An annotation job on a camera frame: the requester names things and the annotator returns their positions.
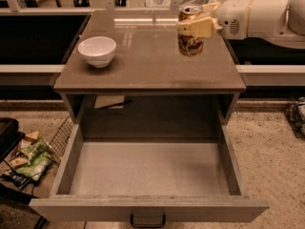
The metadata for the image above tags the black tray left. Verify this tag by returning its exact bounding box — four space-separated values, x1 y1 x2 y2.
0 117 25 162

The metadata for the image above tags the tan chip bag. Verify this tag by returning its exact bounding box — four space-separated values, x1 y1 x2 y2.
24 131 39 143

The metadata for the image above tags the dark snack packet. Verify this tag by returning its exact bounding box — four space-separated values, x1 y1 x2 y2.
2 171 31 189

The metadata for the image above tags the green snack bag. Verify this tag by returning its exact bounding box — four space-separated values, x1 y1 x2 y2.
15 138 52 181

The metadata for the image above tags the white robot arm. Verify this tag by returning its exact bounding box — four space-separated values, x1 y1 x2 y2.
176 0 305 50

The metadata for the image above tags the white ceramic bowl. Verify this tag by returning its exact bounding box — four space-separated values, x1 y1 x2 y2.
77 36 116 68

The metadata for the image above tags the black wire basket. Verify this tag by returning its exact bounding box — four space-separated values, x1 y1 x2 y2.
49 117 73 163
285 97 305 139

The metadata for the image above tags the open grey top drawer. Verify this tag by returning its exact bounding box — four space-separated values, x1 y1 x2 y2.
30 127 269 223

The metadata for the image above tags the grey cabinet with glossy top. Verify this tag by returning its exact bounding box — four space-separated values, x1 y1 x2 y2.
52 10 247 126

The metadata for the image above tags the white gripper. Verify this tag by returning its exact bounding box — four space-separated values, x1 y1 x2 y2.
176 0 252 40

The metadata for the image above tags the black wire basket left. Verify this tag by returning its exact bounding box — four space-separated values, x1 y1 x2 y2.
49 117 73 163

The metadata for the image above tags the orange soda can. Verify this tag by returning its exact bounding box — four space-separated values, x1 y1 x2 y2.
178 5 204 56

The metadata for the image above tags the black drawer handle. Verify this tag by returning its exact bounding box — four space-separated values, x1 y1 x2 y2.
130 214 167 229

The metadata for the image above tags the black wire basket right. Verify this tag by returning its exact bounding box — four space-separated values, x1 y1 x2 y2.
285 97 305 139

